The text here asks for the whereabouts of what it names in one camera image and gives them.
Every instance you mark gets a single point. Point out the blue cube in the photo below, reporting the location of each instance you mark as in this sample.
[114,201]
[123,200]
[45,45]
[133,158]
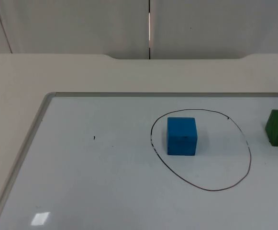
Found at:
[181,136]

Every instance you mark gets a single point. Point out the grey-framed whiteboard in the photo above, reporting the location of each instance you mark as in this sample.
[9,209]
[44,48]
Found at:
[93,172]

